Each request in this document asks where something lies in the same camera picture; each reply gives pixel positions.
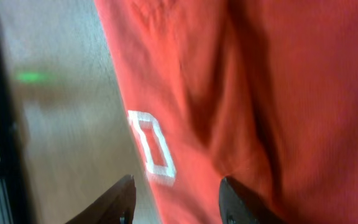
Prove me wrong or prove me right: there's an orange red printed t-shirt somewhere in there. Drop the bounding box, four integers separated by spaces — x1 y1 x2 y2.
95 0 358 223

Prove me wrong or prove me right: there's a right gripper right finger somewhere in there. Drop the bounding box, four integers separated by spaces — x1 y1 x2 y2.
219 176 285 224

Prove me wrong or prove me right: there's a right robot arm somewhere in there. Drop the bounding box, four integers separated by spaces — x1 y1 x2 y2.
0 1 172 223

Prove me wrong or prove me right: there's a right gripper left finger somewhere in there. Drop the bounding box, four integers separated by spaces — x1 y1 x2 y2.
67 175 136 224

